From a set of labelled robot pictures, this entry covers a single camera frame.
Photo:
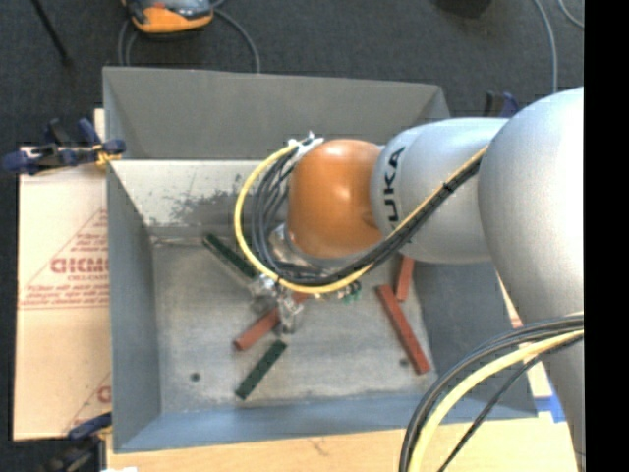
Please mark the dark green flat block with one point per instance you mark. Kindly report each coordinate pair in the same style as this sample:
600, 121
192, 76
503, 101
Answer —
227, 253
260, 369

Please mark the grey metal bin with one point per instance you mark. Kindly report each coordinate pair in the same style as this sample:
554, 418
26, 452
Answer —
206, 312

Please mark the red-brown flat block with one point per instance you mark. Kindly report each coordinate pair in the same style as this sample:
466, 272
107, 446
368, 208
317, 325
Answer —
405, 278
403, 330
255, 333

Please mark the brown cardboard board red print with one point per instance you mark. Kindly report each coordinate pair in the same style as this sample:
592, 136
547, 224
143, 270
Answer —
59, 263

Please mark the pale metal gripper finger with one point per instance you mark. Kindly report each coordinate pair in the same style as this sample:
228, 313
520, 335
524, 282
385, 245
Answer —
289, 312
261, 290

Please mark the black cylinder on white bracket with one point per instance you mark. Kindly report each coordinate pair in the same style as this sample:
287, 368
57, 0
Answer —
305, 142

